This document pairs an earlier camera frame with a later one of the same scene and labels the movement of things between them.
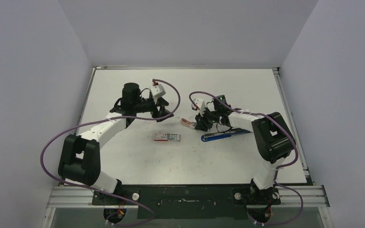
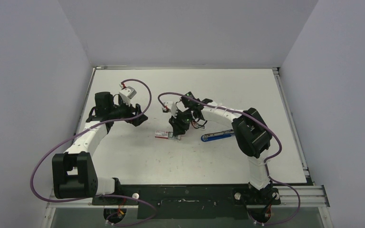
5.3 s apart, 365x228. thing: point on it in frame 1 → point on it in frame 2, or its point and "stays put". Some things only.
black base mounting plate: [192, 202] stays put
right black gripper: [202, 119] → [176, 122]
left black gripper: [160, 103] → [131, 109]
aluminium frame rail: [290, 195] stays put
